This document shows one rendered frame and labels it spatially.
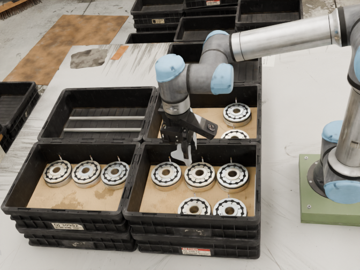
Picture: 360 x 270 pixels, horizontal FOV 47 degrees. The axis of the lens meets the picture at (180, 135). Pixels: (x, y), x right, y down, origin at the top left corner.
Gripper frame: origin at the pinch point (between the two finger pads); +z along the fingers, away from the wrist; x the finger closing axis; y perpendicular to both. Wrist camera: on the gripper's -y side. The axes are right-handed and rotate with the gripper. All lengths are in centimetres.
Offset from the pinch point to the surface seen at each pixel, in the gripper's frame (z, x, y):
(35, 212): 5, 26, 44
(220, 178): 11.6, -2.1, -7.6
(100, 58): 28, -84, 78
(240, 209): 11.2, 8.8, -15.9
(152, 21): 58, -173, 85
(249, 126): 14.4, -30.0, -12.2
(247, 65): 15, -68, -5
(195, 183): 11.3, 1.6, 0.1
